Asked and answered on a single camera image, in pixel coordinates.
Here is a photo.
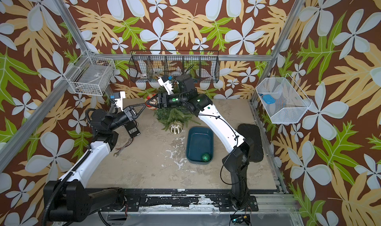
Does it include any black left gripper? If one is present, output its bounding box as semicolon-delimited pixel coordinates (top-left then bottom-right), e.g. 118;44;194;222
109;104;145;134

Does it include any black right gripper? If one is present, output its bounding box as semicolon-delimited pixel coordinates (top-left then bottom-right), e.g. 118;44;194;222
148;93;191;110

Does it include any red and gold ornament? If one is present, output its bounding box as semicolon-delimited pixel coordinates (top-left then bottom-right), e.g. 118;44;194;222
145;94;158;110

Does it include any gold ribbed ornament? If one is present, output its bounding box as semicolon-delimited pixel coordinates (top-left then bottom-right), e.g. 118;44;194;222
169;120;184;135

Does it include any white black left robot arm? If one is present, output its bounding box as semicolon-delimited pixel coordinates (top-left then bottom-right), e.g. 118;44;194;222
41;103;145;226

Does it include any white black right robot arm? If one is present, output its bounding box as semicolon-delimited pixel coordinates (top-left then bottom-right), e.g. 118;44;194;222
146;74;254;211

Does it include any small green christmas tree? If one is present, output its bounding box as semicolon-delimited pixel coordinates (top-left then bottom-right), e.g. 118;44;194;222
153;85;200;131

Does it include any black power adapter box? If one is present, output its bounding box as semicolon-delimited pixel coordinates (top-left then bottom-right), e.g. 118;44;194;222
124;120;140;139

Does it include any metal wrench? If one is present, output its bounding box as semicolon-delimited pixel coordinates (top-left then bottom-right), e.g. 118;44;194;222
114;138;134;157

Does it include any teal plastic tray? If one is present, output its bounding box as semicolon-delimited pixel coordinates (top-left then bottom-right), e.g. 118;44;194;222
186;127;214;164

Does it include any green glitter ornament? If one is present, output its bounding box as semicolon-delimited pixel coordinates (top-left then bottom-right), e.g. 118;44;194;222
201;153;212;162

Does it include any black oval device with orange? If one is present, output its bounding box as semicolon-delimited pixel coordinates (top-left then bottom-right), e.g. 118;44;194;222
237;124;264;162

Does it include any blue object in mesh basket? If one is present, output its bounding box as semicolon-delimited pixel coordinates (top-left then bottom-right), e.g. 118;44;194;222
262;95;276;104

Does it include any white mesh basket right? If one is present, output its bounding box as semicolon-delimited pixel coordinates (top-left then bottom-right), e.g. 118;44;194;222
256;77;313;125

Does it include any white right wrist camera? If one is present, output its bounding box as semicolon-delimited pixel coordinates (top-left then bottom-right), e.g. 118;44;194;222
158;75;173;95

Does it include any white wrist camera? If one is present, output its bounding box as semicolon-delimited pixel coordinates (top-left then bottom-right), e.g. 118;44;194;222
110;91;126;112
158;75;173;95

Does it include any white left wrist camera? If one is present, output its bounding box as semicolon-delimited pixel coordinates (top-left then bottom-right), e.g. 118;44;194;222
110;91;126;112

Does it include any black wire basket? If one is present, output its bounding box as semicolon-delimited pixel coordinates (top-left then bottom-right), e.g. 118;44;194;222
127;50;220;83

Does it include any white wire basket left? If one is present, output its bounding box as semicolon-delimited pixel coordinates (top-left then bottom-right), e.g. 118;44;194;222
64;51;116;96

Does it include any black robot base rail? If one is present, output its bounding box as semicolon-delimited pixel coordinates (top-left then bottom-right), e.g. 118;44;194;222
89;188;260;213

